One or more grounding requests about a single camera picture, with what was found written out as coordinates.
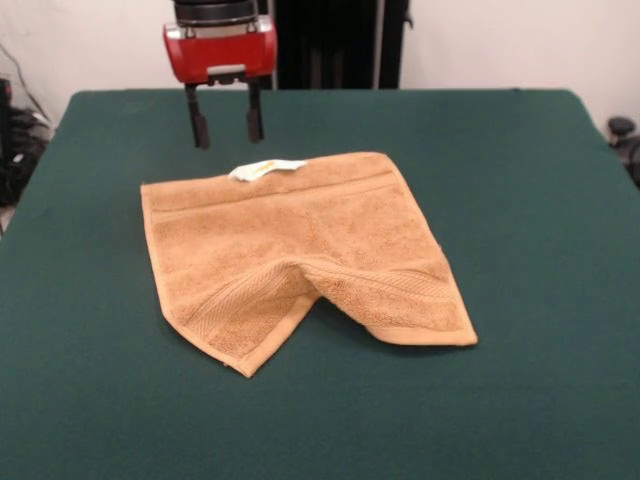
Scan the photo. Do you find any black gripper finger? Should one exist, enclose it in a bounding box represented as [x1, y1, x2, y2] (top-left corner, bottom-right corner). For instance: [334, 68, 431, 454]
[244, 75, 265, 145]
[183, 82, 211, 150]

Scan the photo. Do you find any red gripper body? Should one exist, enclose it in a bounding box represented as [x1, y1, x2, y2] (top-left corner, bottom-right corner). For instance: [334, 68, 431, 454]
[162, 14, 279, 87]

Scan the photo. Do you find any tan terry towel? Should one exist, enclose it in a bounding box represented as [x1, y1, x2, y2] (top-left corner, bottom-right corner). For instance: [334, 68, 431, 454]
[139, 151, 480, 380]

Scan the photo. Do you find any dark green table cloth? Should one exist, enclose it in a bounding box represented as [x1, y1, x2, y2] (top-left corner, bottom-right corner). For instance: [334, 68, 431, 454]
[0, 88, 640, 480]

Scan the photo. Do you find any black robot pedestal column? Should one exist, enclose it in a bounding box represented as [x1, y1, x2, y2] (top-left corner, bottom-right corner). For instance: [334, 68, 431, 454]
[254, 0, 416, 91]

